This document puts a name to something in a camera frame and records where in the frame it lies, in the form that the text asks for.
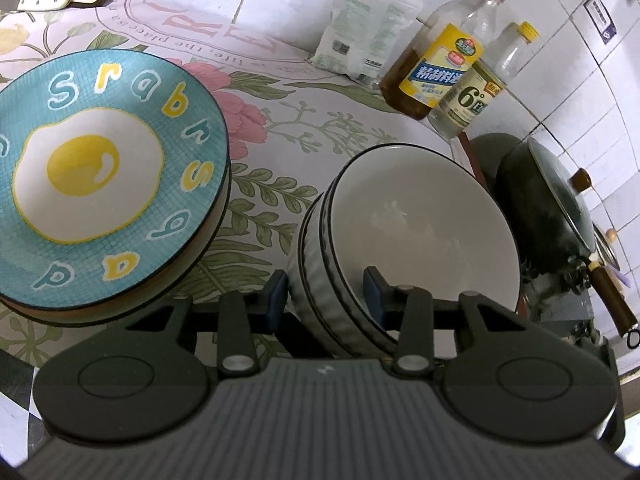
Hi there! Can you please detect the blue fried egg plate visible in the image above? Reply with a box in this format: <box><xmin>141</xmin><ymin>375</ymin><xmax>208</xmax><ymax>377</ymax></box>
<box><xmin>0</xmin><ymin>50</ymin><xmax>232</xmax><ymax>323</ymax></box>

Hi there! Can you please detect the cooking oil bottle yellow label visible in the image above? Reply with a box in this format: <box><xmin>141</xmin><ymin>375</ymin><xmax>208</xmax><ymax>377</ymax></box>
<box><xmin>380</xmin><ymin>0</ymin><xmax>511</xmax><ymax>121</ymax></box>

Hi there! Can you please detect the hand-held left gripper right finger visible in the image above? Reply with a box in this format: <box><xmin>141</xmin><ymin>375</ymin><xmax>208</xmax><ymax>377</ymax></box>
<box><xmin>364</xmin><ymin>266</ymin><xmax>528</xmax><ymax>376</ymax></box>

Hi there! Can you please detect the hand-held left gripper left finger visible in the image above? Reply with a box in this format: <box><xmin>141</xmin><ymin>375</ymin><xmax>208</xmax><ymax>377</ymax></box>
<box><xmin>125</xmin><ymin>270</ymin><xmax>290</xmax><ymax>378</ymax></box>

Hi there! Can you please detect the white salt bag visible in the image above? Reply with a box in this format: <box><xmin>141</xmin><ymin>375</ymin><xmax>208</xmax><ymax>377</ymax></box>
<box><xmin>307</xmin><ymin>0</ymin><xmax>421</xmax><ymax>86</ymax></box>

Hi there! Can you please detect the clear vinegar bottle yellow cap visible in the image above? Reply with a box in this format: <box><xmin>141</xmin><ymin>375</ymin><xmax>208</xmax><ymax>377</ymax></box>
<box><xmin>427</xmin><ymin>21</ymin><xmax>540</xmax><ymax>140</ymax></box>

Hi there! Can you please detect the floral tablecloth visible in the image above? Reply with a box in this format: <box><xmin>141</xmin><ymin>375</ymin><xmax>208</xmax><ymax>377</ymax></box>
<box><xmin>0</xmin><ymin>0</ymin><xmax>501</xmax><ymax>361</ymax></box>

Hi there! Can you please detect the wall label sticker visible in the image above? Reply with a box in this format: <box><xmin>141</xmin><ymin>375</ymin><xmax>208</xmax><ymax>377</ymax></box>
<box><xmin>582</xmin><ymin>0</ymin><xmax>617</xmax><ymax>44</ymax></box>

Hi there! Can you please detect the dark pot with glass lid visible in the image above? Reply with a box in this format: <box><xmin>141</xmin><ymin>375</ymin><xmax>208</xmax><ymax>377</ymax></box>
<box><xmin>472</xmin><ymin>132</ymin><xmax>640</xmax><ymax>338</ymax></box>

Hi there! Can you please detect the black gas stove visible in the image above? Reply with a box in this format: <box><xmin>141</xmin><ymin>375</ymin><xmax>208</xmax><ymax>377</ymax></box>
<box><xmin>520</xmin><ymin>255</ymin><xmax>616</xmax><ymax>353</ymax></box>

